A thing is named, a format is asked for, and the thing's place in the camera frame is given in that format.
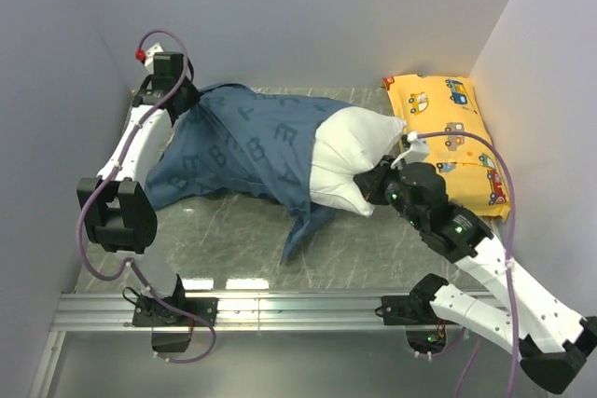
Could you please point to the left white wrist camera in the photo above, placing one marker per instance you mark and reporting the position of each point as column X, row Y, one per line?
column 146, row 56

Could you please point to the white pillow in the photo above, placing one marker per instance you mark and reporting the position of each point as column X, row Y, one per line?
column 351, row 141

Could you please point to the aluminium mounting rail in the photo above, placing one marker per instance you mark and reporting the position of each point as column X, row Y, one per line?
column 245, row 310

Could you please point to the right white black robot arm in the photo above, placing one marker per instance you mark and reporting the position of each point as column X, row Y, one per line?
column 550, row 341

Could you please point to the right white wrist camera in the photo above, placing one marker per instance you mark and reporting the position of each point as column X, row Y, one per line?
column 411, row 149

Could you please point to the yellow car print pillow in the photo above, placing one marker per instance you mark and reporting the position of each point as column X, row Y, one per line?
column 447, row 103

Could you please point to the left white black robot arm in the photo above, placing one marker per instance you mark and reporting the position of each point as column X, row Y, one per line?
column 116, row 213

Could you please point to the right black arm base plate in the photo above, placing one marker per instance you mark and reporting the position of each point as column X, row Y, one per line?
column 426, row 334

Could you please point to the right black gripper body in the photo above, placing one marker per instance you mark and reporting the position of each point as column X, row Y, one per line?
column 387, row 188

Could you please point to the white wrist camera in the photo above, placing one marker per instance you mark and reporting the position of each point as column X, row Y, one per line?
column 146, row 56
column 411, row 149

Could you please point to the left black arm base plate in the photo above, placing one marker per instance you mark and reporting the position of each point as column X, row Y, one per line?
column 172, row 332

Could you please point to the blue cartoon mouse pillowcase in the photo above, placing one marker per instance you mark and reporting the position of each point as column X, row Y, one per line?
column 238, row 140

